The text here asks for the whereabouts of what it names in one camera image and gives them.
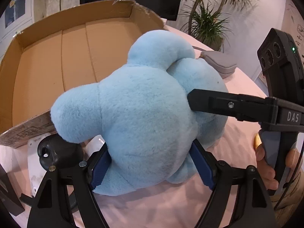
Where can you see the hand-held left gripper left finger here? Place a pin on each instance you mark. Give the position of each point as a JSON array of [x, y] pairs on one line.
[[99, 169]]

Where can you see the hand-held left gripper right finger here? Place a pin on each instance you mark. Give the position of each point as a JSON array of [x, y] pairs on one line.
[[202, 165]]

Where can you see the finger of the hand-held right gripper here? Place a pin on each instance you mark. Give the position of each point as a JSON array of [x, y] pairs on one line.
[[220, 103]]

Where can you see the black stand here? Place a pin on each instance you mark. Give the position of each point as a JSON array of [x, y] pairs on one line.
[[63, 148]]

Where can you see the light blue plush toy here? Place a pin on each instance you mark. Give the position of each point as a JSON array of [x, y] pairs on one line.
[[142, 111]]

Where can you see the brown cardboard box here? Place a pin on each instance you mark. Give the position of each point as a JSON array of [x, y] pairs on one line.
[[71, 52]]

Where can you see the person's right hand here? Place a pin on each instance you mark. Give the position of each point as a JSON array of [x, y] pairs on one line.
[[267, 171]]

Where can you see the grey fabric pouch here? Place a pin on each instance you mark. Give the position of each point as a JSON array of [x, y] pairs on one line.
[[220, 63]]

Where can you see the tall green potted plant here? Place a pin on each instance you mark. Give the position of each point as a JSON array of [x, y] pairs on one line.
[[206, 26]]

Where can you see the white cabinet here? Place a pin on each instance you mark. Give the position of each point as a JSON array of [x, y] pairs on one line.
[[16, 11]]

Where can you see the white metal bracket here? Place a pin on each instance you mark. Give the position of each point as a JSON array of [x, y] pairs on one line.
[[35, 166]]

